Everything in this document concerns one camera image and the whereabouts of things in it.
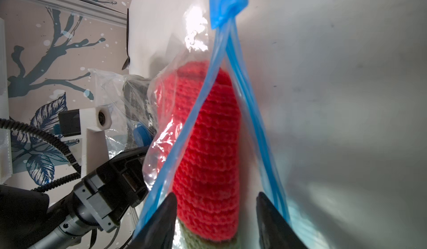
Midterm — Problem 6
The black ladle at table edge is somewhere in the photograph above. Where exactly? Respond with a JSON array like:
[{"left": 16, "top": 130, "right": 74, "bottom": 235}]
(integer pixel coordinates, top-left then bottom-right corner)
[{"left": 122, "top": 9, "right": 130, "bottom": 70}]

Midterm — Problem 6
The clear vacuum bag blue zipper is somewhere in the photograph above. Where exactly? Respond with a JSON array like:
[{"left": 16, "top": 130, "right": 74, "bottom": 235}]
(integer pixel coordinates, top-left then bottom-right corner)
[{"left": 96, "top": 0, "right": 302, "bottom": 249}]

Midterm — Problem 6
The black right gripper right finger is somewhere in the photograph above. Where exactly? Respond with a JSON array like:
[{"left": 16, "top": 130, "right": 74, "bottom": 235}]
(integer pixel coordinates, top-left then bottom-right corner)
[{"left": 256, "top": 192, "right": 308, "bottom": 249}]

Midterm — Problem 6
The red knitted cloth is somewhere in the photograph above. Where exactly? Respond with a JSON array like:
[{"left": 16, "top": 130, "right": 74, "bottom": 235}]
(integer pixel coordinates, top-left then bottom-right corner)
[{"left": 155, "top": 61, "right": 241, "bottom": 242}]

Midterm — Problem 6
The green knitted cloth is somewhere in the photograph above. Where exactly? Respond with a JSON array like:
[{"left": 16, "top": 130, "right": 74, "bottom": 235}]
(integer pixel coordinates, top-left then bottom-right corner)
[{"left": 172, "top": 220, "right": 241, "bottom": 249}]

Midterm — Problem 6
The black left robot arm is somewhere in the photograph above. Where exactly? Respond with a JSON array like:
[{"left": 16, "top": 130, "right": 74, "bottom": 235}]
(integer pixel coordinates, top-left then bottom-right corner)
[{"left": 1, "top": 147, "right": 148, "bottom": 249}]

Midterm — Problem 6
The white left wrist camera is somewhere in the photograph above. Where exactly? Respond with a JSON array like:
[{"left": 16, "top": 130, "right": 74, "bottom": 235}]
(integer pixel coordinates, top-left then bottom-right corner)
[{"left": 58, "top": 106, "right": 112, "bottom": 177}]

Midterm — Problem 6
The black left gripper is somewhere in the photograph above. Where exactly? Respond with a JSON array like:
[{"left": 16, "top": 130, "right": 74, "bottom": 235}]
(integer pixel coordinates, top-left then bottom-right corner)
[{"left": 73, "top": 146, "right": 149, "bottom": 232}]

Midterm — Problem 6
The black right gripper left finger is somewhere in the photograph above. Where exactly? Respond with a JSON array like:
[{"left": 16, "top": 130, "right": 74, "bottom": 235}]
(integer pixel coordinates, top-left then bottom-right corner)
[{"left": 127, "top": 193, "right": 177, "bottom": 249}]

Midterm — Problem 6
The houndstooth black white scarf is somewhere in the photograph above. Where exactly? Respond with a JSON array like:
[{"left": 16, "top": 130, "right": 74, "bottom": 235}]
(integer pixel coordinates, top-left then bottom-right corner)
[{"left": 122, "top": 75, "right": 156, "bottom": 147}]

